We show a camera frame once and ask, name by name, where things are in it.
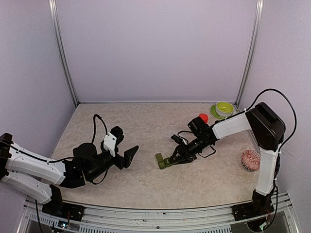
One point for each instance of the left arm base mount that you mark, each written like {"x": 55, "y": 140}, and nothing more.
{"x": 57, "y": 207}

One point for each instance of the orange pill bottle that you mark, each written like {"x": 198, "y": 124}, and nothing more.
{"x": 204, "y": 117}

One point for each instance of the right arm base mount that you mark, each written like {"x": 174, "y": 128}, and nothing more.
{"x": 260, "y": 205}

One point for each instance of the aluminium frame post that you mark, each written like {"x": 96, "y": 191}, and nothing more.
{"x": 61, "y": 51}
{"x": 251, "y": 51}

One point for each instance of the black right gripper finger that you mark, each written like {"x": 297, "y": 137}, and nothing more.
{"x": 180, "y": 161}
{"x": 175, "y": 156}

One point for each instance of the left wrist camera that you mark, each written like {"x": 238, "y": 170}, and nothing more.
{"x": 109, "y": 144}

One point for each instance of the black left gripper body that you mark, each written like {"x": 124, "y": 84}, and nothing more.
{"x": 120, "y": 163}

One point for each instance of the left aluminium frame post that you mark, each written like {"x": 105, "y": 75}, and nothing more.
{"x": 61, "y": 51}

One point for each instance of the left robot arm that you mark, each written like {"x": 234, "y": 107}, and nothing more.
{"x": 41, "y": 178}

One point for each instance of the lime green bowl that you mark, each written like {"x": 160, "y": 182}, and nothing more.
{"x": 224, "y": 107}

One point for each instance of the white bowl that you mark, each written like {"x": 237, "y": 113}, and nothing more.
{"x": 223, "y": 114}

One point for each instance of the green plate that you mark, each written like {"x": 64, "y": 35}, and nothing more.
{"x": 213, "y": 112}

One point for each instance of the green pill organizer box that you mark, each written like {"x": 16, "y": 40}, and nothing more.
{"x": 163, "y": 162}

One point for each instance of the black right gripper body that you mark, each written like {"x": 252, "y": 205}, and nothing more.
{"x": 190, "y": 152}

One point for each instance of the front aluminium rail base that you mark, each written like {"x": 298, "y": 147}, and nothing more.
{"x": 102, "y": 219}

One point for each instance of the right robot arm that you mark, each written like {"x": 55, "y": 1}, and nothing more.
{"x": 268, "y": 130}

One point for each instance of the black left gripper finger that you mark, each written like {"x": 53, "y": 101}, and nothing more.
{"x": 129, "y": 155}
{"x": 118, "y": 133}

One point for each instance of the right aluminium frame post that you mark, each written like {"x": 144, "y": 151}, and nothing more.
{"x": 251, "y": 51}

